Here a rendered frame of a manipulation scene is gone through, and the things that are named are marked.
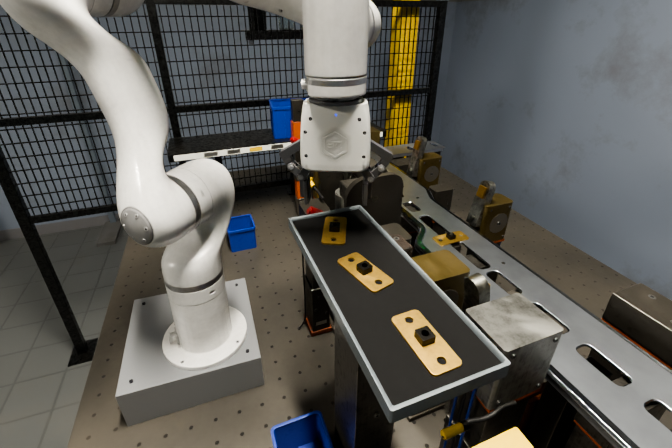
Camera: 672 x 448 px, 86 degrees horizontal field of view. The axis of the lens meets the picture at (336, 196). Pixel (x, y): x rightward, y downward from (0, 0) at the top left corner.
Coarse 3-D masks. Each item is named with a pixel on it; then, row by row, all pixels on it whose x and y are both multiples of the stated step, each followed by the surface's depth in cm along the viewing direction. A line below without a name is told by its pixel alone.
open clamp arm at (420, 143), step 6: (420, 138) 121; (426, 138) 121; (414, 144) 123; (420, 144) 121; (414, 150) 124; (420, 150) 121; (414, 156) 124; (420, 156) 122; (414, 162) 123; (408, 168) 127; (414, 168) 124; (408, 174) 126; (414, 174) 125
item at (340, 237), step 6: (330, 222) 60; (336, 222) 60; (342, 222) 62; (324, 228) 60; (330, 228) 59; (336, 228) 59; (342, 228) 60; (324, 234) 58; (330, 234) 58; (336, 234) 58; (342, 234) 58; (324, 240) 57; (330, 240) 57; (336, 240) 57; (342, 240) 57
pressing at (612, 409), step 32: (416, 192) 110; (416, 224) 92; (448, 224) 93; (480, 256) 80; (512, 256) 81; (544, 288) 71; (576, 320) 63; (576, 352) 57; (608, 352) 57; (640, 352) 57; (576, 384) 52; (608, 384) 52; (640, 384) 52; (608, 416) 48; (640, 416) 48
